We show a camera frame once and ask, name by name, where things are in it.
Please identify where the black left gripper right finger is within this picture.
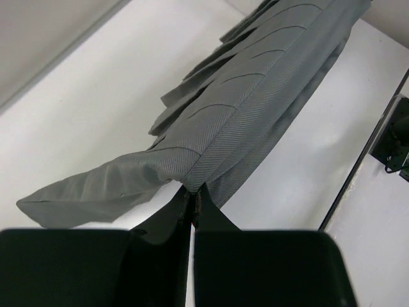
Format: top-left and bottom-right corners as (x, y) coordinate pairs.
(194, 185), (355, 307)

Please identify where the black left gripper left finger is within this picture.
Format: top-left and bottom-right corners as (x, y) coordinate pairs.
(1, 188), (192, 306)

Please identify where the grey skirt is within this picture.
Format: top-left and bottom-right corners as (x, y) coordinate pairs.
(17, 1), (371, 228)

